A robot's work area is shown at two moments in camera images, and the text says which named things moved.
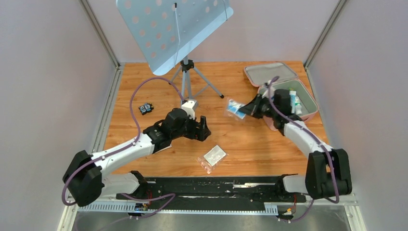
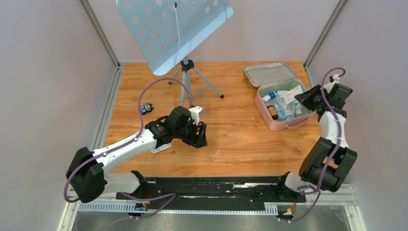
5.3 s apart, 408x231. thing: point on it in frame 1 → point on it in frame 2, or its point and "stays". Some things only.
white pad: [213, 157] → [289, 96]
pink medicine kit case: [268, 77] stays
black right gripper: [252, 108] → [304, 97]
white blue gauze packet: [170, 146] stays
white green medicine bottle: [298, 109] stays
